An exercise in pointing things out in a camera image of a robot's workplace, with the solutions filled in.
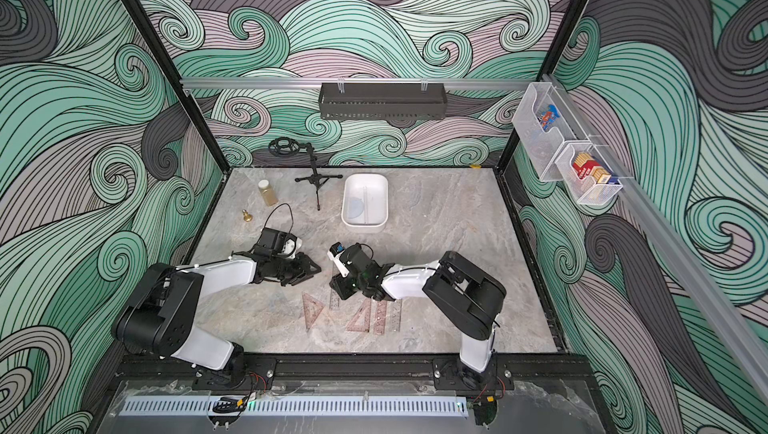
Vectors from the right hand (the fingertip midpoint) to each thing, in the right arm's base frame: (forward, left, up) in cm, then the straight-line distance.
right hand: (338, 280), depth 89 cm
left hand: (+3, +6, +2) cm, 7 cm away
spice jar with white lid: (+30, +27, +6) cm, 41 cm away
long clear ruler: (-8, -17, -2) cm, 19 cm away
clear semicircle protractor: (+28, -4, -1) cm, 28 cm away
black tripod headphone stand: (+35, +17, +23) cm, 45 cm away
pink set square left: (-8, +7, -1) cm, 11 cm away
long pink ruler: (-10, -13, -2) cm, 17 cm away
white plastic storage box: (+38, -10, -2) cm, 39 cm away
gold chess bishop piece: (+23, +34, +1) cm, 42 cm away
